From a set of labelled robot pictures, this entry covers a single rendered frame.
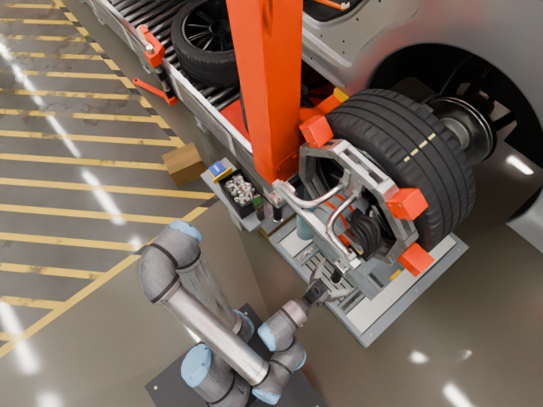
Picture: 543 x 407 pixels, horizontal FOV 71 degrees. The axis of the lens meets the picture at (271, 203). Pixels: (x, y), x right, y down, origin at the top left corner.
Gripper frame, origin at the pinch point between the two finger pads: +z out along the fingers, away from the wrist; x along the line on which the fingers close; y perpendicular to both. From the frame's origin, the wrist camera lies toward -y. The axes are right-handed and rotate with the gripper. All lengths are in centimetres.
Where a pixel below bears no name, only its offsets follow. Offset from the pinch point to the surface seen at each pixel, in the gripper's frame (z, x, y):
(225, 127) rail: 22, -111, 44
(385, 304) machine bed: 26, 20, 75
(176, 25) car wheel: 43, -189, 32
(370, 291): 23, 10, 68
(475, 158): 75, 2, 1
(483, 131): 75, -2, -14
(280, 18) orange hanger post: 20, -55, -63
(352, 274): 22, -3, 68
